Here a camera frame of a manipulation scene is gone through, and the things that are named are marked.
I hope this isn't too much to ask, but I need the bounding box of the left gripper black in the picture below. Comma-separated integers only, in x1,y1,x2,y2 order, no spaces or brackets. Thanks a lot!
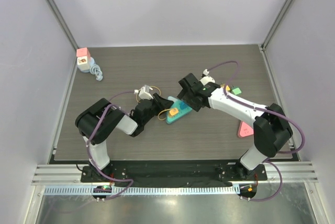
142,93,173,125

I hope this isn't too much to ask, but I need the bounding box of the orange charger plug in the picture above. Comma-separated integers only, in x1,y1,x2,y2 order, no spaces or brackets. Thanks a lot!
168,108,179,117

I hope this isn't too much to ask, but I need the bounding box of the yellow usb cable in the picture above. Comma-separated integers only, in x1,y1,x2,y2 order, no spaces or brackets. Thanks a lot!
135,85,173,121

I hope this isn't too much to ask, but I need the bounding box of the teal triangular power socket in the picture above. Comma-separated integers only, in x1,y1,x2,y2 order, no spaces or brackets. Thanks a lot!
165,96,192,124

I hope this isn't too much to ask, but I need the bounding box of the green usb charger plug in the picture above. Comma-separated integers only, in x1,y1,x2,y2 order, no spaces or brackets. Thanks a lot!
231,87,242,96

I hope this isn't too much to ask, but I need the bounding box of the pink triangular power socket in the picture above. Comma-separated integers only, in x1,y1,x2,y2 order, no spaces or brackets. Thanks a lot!
237,121,254,138

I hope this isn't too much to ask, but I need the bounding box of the blue charger plug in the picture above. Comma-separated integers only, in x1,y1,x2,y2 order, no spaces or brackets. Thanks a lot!
179,100,192,111

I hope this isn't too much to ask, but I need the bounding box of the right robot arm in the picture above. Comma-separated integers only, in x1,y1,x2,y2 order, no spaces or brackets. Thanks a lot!
177,73,293,180

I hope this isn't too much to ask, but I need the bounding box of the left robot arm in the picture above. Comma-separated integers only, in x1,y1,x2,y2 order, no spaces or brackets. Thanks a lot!
75,93,173,182

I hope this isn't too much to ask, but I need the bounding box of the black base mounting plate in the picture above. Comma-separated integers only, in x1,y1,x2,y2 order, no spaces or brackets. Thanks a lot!
80,160,267,184

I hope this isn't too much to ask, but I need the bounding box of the pink white cube charger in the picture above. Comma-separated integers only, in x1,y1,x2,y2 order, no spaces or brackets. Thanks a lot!
76,48,91,73

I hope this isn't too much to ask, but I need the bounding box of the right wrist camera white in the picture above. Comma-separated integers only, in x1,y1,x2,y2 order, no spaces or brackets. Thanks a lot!
200,69,215,85

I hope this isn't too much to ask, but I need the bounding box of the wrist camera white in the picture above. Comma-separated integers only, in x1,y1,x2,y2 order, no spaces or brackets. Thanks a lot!
200,69,215,85
134,85,153,102

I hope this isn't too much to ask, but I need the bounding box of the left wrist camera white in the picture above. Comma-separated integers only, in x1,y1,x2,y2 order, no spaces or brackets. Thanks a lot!
134,85,153,102

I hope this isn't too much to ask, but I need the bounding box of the light blue coiled cable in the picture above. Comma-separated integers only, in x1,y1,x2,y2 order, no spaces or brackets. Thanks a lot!
88,58,104,82

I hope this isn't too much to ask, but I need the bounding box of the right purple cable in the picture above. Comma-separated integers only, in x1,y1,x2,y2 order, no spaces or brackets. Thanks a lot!
206,61,307,204

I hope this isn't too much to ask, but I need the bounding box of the right aluminium frame post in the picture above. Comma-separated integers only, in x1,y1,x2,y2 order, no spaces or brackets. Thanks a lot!
259,0,294,51

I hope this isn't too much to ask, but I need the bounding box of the aluminium frame post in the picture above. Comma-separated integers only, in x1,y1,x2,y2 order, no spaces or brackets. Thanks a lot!
259,0,294,51
45,0,79,50

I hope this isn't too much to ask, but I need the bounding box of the left aluminium frame post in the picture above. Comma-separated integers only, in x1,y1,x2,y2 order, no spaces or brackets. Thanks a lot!
45,0,79,50

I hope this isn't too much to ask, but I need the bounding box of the slotted cable duct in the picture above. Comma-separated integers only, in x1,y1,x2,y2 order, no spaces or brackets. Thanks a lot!
44,184,240,196

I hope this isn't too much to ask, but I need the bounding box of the aluminium front rail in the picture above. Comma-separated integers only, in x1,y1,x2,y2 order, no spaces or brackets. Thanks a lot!
31,161,318,185

